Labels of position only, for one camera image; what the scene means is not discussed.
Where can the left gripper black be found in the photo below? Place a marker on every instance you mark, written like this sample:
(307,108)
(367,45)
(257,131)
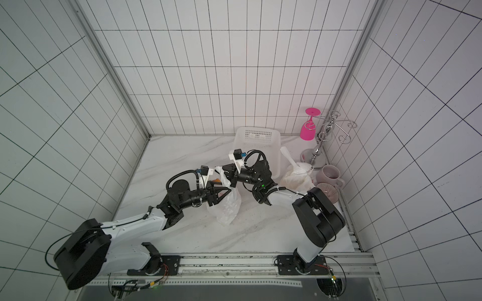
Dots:
(213,194)

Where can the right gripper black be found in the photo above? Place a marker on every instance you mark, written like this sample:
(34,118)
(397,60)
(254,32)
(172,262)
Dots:
(233,172)

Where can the white basket perforated plastic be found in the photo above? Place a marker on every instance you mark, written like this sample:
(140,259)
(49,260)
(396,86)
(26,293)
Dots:
(266,140)

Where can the white printed plastic bag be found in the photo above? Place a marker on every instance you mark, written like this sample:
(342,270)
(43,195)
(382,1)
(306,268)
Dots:
(298,175)

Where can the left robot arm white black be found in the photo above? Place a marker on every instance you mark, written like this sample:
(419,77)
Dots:
(99,248)

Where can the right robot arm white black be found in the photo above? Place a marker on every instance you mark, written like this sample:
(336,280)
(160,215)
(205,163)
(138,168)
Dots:
(320,220)

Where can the metal glass rack stand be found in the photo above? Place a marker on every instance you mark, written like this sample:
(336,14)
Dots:
(325,132)

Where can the pink wine glass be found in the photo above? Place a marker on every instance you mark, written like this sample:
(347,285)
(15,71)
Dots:
(308,130)

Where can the pale pink mug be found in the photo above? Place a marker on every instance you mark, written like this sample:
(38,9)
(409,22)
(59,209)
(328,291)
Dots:
(330,174)

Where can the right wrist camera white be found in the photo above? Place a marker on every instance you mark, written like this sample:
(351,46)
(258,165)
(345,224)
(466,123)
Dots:
(237,156)

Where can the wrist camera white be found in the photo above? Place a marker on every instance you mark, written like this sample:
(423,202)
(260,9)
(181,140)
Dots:
(205,173)
(237,156)

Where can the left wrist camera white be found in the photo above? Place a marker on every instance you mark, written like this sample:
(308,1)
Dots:
(205,173)

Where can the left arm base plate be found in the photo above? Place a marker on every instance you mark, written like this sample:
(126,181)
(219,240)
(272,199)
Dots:
(169,263)

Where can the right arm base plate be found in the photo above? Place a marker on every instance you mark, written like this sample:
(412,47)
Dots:
(294,265)

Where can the aluminium mounting rail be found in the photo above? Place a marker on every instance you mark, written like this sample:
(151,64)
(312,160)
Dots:
(244,268)

